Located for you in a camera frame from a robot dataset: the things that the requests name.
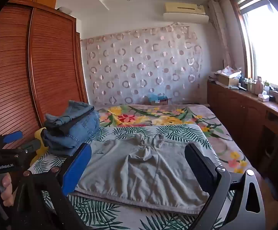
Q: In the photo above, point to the folded dark pants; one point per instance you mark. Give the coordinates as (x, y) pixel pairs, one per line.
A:
(69, 125)

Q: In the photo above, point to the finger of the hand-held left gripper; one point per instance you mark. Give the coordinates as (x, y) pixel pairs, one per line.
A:
(29, 146)
(13, 136)

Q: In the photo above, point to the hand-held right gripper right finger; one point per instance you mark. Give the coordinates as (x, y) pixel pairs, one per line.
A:
(200, 165)

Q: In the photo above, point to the folded grey-blue pants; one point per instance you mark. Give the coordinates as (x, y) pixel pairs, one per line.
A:
(76, 107)

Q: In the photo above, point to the wall air conditioner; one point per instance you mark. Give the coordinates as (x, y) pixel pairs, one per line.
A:
(184, 9)

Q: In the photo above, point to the wooden slatted wardrobe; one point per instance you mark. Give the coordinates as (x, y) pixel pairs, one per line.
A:
(52, 64)

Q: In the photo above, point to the grey pants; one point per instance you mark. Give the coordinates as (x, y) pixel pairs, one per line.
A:
(129, 172)

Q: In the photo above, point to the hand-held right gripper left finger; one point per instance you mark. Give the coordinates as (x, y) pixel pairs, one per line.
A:
(77, 170)

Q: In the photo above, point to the circle-pattern sheer curtain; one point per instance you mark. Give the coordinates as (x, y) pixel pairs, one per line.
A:
(141, 71)

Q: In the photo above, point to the folded blue jeans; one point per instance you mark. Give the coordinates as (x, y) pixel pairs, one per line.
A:
(81, 135)

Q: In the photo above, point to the yellow plush toy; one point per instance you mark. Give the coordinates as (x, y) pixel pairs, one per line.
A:
(41, 147)

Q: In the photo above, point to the floral blanket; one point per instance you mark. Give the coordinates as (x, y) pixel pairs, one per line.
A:
(153, 115)

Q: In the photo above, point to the wooden-framed window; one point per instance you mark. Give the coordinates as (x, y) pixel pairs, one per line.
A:
(266, 40)

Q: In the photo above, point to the box with blue bag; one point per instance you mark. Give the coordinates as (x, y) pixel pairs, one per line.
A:
(159, 99)

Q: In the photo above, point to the wooden side cabinet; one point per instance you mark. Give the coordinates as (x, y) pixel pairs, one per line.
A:
(237, 115)

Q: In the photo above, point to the cardboard box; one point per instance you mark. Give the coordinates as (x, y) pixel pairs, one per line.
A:
(226, 79)

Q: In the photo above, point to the beige window drape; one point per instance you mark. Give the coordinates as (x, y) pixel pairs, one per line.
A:
(221, 36)

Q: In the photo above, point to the white tissue box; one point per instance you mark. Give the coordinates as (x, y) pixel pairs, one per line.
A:
(263, 97)

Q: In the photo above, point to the white bottle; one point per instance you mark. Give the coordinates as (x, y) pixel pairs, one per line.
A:
(259, 86)

